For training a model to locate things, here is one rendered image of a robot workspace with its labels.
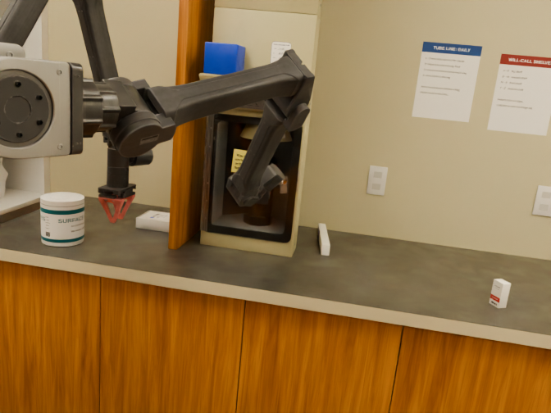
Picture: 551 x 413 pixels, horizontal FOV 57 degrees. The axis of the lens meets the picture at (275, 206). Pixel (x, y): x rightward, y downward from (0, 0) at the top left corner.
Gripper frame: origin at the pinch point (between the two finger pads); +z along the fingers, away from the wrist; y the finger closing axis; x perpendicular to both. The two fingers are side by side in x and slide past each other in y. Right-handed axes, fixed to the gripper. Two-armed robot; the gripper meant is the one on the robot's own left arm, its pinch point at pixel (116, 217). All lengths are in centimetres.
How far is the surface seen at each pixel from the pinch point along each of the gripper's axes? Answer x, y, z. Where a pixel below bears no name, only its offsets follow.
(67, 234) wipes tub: 22.4, 12.4, 11.8
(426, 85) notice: -85, 76, -45
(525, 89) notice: -120, 76, -47
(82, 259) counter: 12.9, 4.8, 15.9
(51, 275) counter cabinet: 24.1, 6.4, 23.6
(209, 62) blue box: -17, 22, -45
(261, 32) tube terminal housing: -29, 33, -55
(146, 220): 8.6, 40.4, 12.0
